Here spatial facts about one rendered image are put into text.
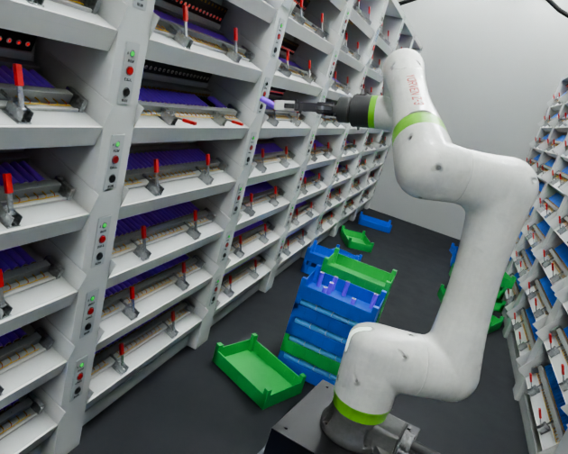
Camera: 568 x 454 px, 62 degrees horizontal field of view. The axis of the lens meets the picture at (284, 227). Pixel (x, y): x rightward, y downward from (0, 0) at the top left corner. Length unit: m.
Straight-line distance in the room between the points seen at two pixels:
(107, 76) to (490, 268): 0.84
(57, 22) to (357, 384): 0.86
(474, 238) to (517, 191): 0.12
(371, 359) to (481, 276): 0.27
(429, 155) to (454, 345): 0.39
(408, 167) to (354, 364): 0.41
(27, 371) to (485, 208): 1.02
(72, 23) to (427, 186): 0.69
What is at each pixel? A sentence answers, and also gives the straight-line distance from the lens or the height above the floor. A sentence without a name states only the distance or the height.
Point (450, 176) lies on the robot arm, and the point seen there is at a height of 0.98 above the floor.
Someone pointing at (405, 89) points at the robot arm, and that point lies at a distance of 1.16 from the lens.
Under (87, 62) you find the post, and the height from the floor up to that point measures 1.00.
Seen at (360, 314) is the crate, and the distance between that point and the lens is 1.77.
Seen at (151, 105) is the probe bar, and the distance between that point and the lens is 1.22.
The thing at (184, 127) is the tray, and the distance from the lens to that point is 1.28.
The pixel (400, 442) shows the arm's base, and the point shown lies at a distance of 1.11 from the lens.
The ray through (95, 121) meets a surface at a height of 0.89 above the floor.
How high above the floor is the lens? 1.07
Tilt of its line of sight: 17 degrees down
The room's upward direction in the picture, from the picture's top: 16 degrees clockwise
